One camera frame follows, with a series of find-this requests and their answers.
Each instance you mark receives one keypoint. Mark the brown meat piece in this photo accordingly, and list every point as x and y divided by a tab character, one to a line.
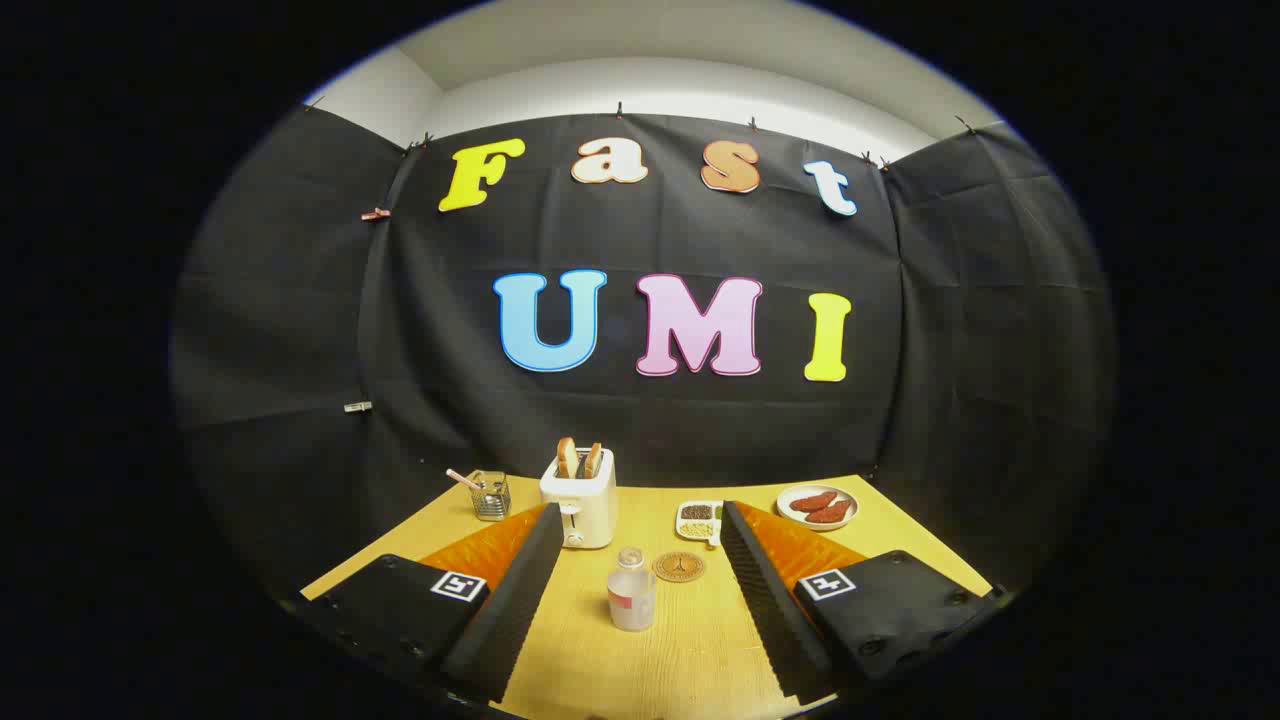
830	513
813	501

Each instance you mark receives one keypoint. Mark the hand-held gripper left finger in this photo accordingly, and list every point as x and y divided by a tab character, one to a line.
510	610

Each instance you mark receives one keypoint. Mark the metal mesh holder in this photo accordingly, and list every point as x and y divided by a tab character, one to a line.
491	498

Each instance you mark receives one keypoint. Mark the clear plastic juice bottle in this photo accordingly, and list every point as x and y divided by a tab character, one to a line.
631	602

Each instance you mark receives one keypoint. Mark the white oval plate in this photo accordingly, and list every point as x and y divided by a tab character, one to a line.
790	515

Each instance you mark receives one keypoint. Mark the wooden table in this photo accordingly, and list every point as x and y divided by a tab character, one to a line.
690	650

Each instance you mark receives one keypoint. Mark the round brown coaster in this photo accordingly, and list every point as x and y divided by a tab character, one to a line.
679	567

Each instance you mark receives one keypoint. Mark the white toaster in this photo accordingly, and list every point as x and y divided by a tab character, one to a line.
585	500

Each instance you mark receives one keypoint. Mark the white divided bean dish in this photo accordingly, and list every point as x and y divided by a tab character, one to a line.
697	520

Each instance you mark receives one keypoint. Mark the pink striped straw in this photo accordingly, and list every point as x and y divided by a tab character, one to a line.
462	479

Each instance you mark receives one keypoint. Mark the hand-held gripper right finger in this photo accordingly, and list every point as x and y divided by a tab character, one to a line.
770	610

